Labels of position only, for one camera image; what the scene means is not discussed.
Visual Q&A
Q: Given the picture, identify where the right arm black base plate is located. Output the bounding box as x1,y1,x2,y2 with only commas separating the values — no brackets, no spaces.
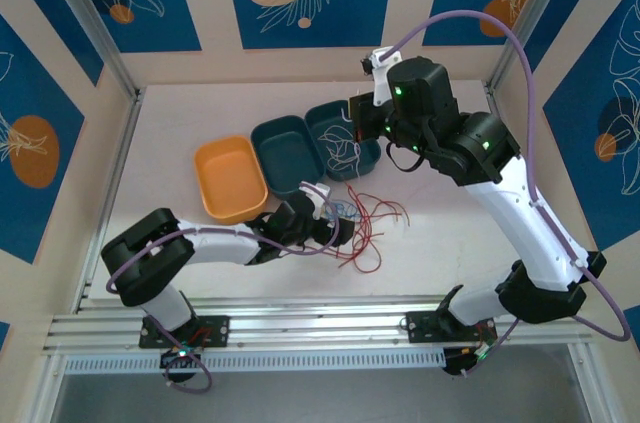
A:
405,310,499,345

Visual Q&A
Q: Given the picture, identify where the teal plastic bin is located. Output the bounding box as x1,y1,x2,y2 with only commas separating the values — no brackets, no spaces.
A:
303,99,384,182
249,114,326,198

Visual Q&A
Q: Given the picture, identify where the thin blue cable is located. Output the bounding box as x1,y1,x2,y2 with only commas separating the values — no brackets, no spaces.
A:
322,199,359,222

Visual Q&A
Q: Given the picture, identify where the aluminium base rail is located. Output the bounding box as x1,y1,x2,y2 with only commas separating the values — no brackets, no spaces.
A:
42,295,596,358

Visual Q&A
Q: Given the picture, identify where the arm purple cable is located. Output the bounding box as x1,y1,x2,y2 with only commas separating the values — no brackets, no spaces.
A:
382,10,632,379
105,212,342,394

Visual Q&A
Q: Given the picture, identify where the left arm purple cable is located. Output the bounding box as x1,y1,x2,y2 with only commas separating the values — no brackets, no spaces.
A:
105,212,342,394

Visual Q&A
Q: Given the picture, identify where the orange plastic bin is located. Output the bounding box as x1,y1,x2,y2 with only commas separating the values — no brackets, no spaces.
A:
193,135,270,225

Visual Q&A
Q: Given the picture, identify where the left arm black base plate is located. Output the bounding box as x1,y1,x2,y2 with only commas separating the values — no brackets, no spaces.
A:
139,314,231,350

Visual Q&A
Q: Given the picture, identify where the aluminium frame post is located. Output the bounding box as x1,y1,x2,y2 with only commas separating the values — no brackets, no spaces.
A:
37,0,142,100
487,0,585,90

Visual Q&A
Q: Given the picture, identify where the thin red cable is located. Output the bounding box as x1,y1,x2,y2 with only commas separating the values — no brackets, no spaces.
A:
327,212,387,274
344,181,412,229

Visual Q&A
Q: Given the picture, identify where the white slotted cable duct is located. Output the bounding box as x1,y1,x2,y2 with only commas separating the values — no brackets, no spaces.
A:
64,348,447,375

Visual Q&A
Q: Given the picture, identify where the thin white cable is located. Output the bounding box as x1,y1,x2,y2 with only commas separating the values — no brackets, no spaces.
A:
319,110,364,180

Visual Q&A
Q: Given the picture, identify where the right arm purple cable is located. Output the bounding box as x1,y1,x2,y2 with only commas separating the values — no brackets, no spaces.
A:
382,10,632,379

